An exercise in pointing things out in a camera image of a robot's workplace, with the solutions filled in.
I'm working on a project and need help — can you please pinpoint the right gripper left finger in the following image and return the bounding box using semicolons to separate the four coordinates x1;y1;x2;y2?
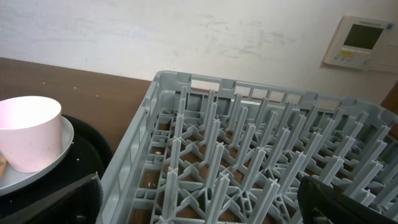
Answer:
1;174;103;224

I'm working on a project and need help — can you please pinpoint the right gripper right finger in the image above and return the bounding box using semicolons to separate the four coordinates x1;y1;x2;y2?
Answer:
297;176;395;224

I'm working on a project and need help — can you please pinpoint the pink plastic cup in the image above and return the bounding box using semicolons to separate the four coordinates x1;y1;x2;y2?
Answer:
1;96;62;173

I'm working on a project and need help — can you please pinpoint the wooden chopstick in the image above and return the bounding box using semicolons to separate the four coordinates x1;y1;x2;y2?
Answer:
0;156;7;177

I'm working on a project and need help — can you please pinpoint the grey dishwasher rack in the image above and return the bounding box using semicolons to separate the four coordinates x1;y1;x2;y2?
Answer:
96;71;397;223

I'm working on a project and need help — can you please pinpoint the round black serving tray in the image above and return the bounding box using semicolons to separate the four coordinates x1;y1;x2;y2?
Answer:
1;115;113;218

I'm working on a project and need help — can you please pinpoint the grey round plate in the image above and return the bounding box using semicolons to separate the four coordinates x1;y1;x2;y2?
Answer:
1;116;74;196

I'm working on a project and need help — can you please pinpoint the wall control panel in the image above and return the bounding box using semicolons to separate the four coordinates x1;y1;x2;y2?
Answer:
323;16;397;73

